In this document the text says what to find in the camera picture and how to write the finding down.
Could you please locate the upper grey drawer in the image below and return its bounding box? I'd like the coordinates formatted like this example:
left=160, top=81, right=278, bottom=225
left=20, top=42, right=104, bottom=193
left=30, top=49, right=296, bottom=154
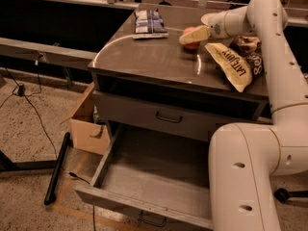
left=92, top=90, right=232, bottom=142

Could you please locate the brown snack bag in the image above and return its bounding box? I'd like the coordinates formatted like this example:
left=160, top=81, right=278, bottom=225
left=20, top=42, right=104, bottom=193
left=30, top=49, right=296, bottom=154
left=229, top=36, right=264, bottom=76

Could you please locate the black chair caster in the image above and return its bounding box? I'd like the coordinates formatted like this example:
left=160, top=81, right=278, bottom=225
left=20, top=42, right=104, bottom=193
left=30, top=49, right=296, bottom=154
left=274, top=188, right=308, bottom=203

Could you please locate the cardboard box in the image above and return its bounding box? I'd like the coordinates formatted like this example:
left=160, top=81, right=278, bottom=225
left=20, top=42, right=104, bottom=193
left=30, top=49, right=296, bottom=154
left=64, top=83, right=110, bottom=155

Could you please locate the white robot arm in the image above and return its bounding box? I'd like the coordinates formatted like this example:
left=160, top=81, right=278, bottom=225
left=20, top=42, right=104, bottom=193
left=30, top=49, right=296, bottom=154
left=179, top=0, right=308, bottom=231

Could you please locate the grey metal cabinet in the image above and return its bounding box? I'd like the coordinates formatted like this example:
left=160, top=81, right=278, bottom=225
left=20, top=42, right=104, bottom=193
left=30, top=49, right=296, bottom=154
left=89, top=4, right=270, bottom=135

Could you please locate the black floor cable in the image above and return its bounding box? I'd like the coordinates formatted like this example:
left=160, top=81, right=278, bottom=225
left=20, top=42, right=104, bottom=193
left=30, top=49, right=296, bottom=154
left=0, top=66, right=97, bottom=231

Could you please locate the long grey workbench rail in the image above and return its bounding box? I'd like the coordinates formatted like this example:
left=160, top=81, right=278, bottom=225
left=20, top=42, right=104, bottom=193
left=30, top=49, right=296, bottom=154
left=0, top=38, right=96, bottom=70

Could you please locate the yellow chip bag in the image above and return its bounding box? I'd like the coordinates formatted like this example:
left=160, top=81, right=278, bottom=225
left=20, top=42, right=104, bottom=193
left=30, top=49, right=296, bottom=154
left=205, top=43, right=252, bottom=92

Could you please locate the white paper bowl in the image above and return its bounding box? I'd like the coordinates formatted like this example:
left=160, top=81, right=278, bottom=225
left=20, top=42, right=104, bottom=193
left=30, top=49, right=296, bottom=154
left=201, top=13, right=217, bottom=27

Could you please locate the black metal bar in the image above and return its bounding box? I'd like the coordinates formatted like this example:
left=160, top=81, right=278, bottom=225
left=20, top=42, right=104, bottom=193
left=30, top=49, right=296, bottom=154
left=44, top=133, right=71, bottom=206

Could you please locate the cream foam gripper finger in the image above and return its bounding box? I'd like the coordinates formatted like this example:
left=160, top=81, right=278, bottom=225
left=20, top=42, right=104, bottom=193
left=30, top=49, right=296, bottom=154
left=179, top=25, right=211, bottom=45

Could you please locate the open bottom drawer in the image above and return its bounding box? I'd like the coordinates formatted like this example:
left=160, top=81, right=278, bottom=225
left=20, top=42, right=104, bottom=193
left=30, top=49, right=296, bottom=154
left=76, top=125, right=213, bottom=231

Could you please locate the blue white snack pack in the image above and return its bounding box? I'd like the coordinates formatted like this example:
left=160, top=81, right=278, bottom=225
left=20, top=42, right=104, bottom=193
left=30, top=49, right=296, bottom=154
left=133, top=10, right=168, bottom=39

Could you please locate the red apple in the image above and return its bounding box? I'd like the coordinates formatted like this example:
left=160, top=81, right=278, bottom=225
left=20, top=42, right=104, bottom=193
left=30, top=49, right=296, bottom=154
left=183, top=27, right=200, bottom=50

